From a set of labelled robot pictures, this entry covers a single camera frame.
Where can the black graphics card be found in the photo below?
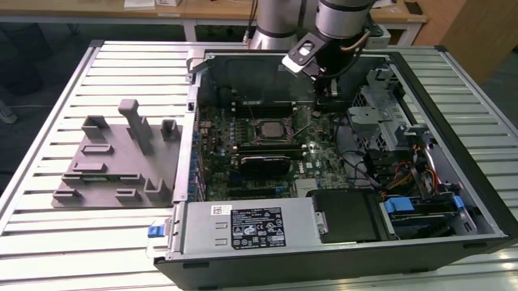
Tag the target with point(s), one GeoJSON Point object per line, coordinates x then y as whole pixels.
{"type": "Point", "coordinates": [265, 166]}

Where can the silver finned heatsink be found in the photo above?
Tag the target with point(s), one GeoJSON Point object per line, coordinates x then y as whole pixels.
{"type": "Point", "coordinates": [309, 186]}

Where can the hard disk in blue carrier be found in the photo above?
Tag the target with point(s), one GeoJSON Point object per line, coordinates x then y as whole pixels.
{"type": "Point", "coordinates": [399, 206]}

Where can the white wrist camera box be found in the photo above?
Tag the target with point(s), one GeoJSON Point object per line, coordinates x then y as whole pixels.
{"type": "Point", "coordinates": [297, 60]}

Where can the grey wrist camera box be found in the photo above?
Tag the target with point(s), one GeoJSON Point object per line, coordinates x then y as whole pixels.
{"type": "Point", "coordinates": [380, 38]}

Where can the grey parts rack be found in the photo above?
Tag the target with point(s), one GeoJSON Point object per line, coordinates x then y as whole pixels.
{"type": "Point", "coordinates": [130, 169]}

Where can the silver power supply unit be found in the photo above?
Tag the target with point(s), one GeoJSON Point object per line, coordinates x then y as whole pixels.
{"type": "Point", "coordinates": [202, 224]}

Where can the grey metal drive cage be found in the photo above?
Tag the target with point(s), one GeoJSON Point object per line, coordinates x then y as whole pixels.
{"type": "Point", "coordinates": [377, 121]}

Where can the blue case latch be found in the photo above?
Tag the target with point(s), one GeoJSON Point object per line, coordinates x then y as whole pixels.
{"type": "Point", "coordinates": [156, 232]}

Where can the green motherboard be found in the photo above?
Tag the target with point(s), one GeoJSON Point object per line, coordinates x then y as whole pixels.
{"type": "Point", "coordinates": [324, 157]}

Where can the CPU socket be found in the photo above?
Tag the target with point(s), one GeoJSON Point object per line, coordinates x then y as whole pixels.
{"type": "Point", "coordinates": [256, 133]}

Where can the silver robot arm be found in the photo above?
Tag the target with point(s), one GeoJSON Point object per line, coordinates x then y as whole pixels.
{"type": "Point", "coordinates": [343, 21]}

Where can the white stand foot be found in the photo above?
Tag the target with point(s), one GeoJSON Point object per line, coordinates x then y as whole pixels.
{"type": "Point", "coordinates": [9, 113]}

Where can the thin metal locking lever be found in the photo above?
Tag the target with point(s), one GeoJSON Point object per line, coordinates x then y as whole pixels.
{"type": "Point", "coordinates": [252, 112]}
{"type": "Point", "coordinates": [304, 127]}

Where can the white paper box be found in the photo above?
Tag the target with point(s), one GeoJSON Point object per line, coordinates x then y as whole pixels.
{"type": "Point", "coordinates": [140, 3]}

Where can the wooden desk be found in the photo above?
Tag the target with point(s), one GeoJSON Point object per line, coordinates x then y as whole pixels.
{"type": "Point", "coordinates": [122, 13]}

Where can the black phone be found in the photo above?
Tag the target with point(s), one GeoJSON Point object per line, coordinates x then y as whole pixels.
{"type": "Point", "coordinates": [415, 7]}

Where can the black open PC case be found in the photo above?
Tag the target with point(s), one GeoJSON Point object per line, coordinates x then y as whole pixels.
{"type": "Point", "coordinates": [284, 272]}

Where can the wooden cabinet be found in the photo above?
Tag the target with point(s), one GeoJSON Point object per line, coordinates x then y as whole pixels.
{"type": "Point", "coordinates": [477, 36]}

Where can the green RAM stick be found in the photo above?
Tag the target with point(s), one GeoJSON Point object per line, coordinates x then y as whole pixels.
{"type": "Point", "coordinates": [100, 178]}

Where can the small white box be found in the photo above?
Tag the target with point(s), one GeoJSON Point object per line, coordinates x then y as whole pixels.
{"type": "Point", "coordinates": [169, 2]}

